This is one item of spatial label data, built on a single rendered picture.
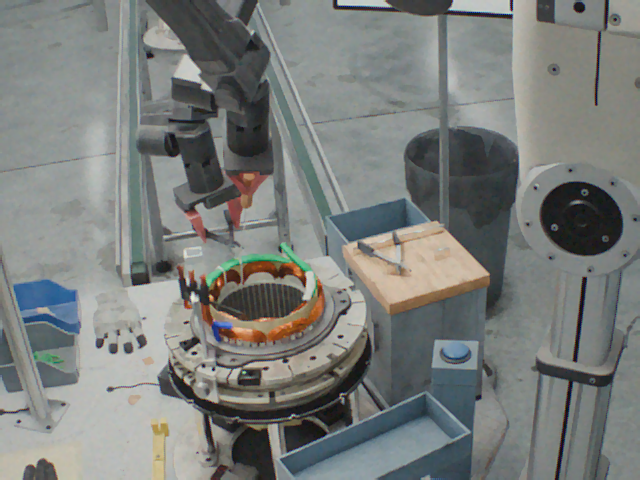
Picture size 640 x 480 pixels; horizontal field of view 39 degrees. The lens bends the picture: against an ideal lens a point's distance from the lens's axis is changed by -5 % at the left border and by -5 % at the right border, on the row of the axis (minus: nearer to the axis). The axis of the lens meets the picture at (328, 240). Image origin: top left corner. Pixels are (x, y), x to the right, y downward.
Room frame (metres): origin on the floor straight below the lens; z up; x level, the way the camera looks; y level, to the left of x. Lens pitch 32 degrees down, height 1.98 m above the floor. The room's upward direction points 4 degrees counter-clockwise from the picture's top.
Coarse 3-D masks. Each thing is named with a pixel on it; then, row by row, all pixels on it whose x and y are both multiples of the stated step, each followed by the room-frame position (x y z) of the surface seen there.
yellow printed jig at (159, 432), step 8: (152, 424) 1.27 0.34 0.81; (160, 424) 1.27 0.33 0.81; (152, 432) 1.27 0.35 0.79; (160, 432) 1.27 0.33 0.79; (168, 432) 1.28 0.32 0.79; (160, 440) 1.25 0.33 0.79; (160, 448) 1.23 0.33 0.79; (152, 456) 1.21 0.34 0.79; (160, 456) 1.21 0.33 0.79; (152, 464) 1.19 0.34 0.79; (160, 464) 1.19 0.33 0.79; (152, 472) 1.17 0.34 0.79; (160, 472) 1.17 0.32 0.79
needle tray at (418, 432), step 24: (408, 408) 1.01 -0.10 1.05; (432, 408) 1.01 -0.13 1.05; (336, 432) 0.96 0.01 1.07; (360, 432) 0.97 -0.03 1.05; (384, 432) 0.99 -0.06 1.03; (408, 432) 0.99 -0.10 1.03; (432, 432) 0.99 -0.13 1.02; (456, 432) 0.96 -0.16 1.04; (288, 456) 0.92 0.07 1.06; (312, 456) 0.94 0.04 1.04; (336, 456) 0.95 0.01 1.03; (360, 456) 0.95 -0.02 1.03; (384, 456) 0.94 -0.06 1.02; (408, 456) 0.94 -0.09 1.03; (432, 456) 0.91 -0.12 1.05; (456, 456) 0.93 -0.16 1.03
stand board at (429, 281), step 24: (432, 240) 1.44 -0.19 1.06; (360, 264) 1.38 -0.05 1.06; (384, 264) 1.37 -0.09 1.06; (408, 264) 1.36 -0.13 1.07; (432, 264) 1.36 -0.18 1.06; (456, 264) 1.35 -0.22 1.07; (384, 288) 1.30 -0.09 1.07; (408, 288) 1.29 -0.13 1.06; (432, 288) 1.29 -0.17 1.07; (456, 288) 1.29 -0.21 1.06; (480, 288) 1.31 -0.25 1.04
